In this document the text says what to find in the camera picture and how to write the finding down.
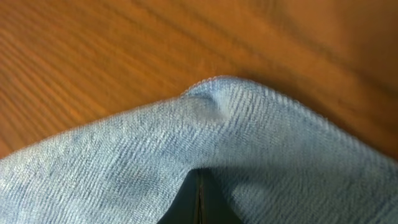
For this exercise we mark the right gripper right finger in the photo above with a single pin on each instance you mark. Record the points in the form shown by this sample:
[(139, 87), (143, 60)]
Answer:
[(213, 207)]

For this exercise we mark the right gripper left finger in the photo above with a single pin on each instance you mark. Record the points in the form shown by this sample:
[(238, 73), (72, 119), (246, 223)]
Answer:
[(185, 206)]

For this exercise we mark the blue microfiber cloth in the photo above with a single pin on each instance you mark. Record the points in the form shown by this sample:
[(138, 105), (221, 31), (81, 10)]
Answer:
[(275, 160)]

